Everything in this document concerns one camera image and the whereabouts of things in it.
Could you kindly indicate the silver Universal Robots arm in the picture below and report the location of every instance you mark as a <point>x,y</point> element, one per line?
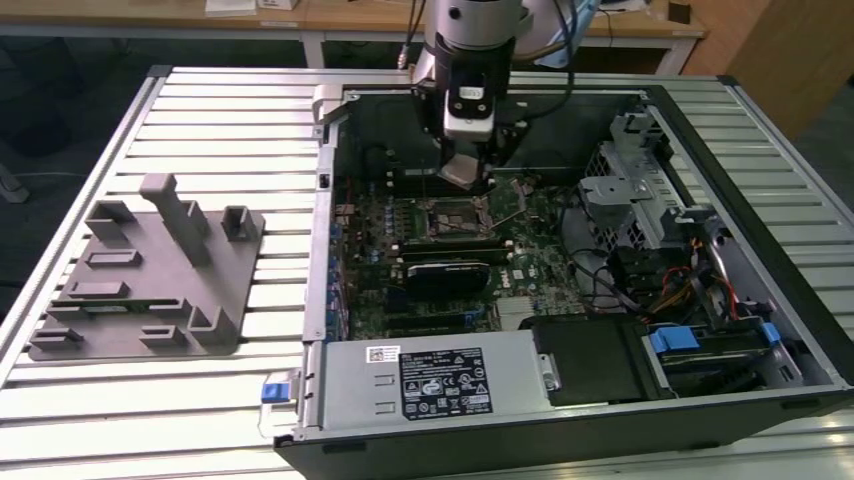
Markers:
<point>474,25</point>

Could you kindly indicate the CPU socket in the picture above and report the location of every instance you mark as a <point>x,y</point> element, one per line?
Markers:
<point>460,220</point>

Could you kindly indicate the black RAM slot bank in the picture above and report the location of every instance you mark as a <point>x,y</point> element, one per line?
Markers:
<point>454,250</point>
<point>410,182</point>

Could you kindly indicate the silver metal disk bay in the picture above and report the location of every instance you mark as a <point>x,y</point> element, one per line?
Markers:
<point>614,192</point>

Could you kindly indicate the green motherboard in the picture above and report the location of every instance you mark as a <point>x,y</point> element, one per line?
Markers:
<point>547,260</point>

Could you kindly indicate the small dark box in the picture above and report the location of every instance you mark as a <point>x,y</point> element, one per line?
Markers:
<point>679,12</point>

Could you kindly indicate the black graphics card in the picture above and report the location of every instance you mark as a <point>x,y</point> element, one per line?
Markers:
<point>447,282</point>

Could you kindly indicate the silver chipset heatsink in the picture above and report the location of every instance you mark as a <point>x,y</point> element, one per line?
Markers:
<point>515,312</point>

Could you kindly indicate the wooden desk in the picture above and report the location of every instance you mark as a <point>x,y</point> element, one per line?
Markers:
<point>234,22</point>

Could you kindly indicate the wooden cabinet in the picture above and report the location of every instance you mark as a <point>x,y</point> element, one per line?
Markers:
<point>794,60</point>

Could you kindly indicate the black expansion slot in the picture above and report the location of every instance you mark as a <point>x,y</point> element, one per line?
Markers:
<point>420,325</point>

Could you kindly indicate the white paper box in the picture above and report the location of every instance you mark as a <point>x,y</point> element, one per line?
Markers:
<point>230,5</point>

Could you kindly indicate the hard disk in blue carrier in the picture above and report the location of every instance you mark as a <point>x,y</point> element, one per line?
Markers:
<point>670,342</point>

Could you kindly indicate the black power supply label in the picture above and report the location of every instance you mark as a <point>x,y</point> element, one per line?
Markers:
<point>443,382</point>

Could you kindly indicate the silver power supply unit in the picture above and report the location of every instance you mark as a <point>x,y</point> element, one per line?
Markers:
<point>354,385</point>

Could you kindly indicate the blue plastic clip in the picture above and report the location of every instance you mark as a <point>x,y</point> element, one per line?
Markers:
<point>770,334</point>

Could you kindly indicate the grey parts rack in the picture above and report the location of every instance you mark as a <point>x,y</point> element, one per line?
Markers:
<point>167,280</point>

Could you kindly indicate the blue case latch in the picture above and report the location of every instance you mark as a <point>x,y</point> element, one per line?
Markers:
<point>276,392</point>

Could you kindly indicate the green RAM stick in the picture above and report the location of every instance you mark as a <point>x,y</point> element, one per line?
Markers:
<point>136,303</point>

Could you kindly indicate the black open PC case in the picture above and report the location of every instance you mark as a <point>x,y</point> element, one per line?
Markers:
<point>467,450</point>

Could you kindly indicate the grey metal stand foot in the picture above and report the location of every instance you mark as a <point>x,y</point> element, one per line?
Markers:
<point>12,187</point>

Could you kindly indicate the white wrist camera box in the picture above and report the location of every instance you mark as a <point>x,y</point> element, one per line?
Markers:
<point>470,112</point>

